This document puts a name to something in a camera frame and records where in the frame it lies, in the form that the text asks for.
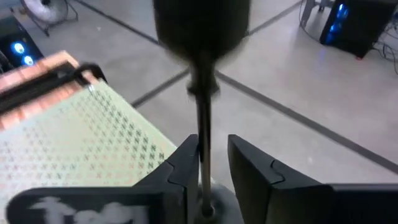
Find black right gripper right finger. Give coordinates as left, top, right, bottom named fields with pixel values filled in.
left=228, top=134, right=398, bottom=224

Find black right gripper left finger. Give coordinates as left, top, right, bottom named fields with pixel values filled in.
left=6, top=134, right=200, bottom=224

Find black-handled screwdriver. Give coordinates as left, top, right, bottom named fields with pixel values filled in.
left=152, top=0, right=251, bottom=224

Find pale green perforated metal shelf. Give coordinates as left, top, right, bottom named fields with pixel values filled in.
left=0, top=79, right=178, bottom=218

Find black computer tower blue lights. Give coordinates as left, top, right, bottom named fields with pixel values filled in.
left=0, top=15, right=44, bottom=74
left=319, top=0, right=398, bottom=59

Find grey metal stand legs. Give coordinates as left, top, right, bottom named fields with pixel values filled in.
left=300, top=0, right=335, bottom=27

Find white round floor fan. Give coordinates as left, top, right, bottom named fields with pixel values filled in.
left=20, top=0, right=78, bottom=37

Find black table edge rail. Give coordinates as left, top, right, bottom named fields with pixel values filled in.
left=0, top=62, right=108, bottom=114

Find tangled black floor cables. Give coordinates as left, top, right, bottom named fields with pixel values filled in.
left=373, top=18, right=398, bottom=75

